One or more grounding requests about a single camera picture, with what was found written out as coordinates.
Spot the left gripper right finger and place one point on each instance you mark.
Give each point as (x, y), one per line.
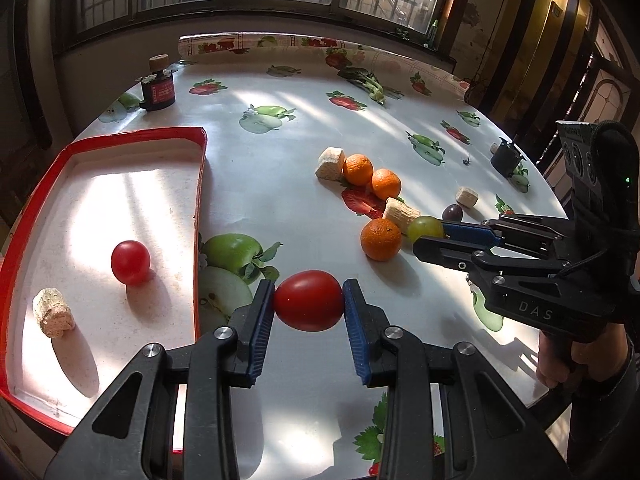
(447, 413)

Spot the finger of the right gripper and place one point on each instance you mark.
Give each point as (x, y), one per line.
(450, 254)
(470, 233)

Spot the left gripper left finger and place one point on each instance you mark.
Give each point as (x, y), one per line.
(127, 434)

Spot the small beige cork piece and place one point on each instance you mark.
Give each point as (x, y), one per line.
(466, 197)

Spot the orange mandarin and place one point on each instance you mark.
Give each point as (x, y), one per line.
(385, 184)
(357, 169)
(380, 240)

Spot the beige cork block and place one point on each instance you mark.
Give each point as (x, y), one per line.
(330, 164)

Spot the large red tomato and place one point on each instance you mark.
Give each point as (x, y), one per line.
(310, 301)

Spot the person's right hand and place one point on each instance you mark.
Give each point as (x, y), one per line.
(602, 358)

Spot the dark purple grape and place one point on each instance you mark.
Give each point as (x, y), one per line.
(453, 213)

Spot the small black cup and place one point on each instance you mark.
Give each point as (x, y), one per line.
(506, 158)

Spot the long beige cork piece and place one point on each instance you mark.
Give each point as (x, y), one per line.
(400, 214)

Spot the fruit print tablecloth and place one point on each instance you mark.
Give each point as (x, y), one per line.
(269, 113)

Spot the small red tomato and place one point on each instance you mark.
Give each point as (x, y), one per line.
(130, 263)

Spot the red rimmed white tray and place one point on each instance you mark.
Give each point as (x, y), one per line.
(140, 185)

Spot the green bottle on sill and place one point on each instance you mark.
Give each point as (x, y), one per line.
(431, 34)

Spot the dark jar with cork lid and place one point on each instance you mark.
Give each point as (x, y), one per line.
(158, 89)

